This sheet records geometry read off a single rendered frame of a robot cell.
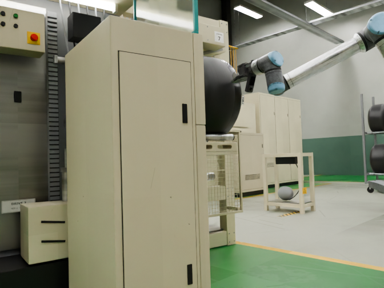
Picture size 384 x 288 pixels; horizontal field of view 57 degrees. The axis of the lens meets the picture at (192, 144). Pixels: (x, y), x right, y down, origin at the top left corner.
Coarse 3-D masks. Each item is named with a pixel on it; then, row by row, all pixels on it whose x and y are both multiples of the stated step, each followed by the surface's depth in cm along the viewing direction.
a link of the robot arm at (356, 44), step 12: (360, 36) 188; (336, 48) 194; (348, 48) 191; (360, 48) 190; (372, 48) 190; (312, 60) 198; (324, 60) 194; (336, 60) 193; (300, 72) 197; (312, 72) 196; (288, 84) 199
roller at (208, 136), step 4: (208, 136) 220; (212, 136) 222; (216, 136) 224; (220, 136) 226; (224, 136) 228; (228, 136) 230; (232, 136) 232; (208, 140) 222; (212, 140) 224; (216, 140) 226; (220, 140) 228; (224, 140) 230; (228, 140) 232; (232, 140) 233
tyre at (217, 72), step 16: (208, 64) 217; (224, 64) 226; (208, 80) 212; (224, 80) 216; (208, 96) 212; (224, 96) 214; (240, 96) 222; (208, 112) 214; (224, 112) 217; (208, 128) 219; (224, 128) 226
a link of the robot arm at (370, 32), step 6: (372, 18) 174; (378, 18) 173; (372, 24) 173; (378, 24) 172; (366, 30) 181; (372, 30) 173; (378, 30) 172; (366, 36) 184; (372, 36) 177; (378, 36) 174; (372, 42) 186; (378, 42) 175; (378, 48) 177
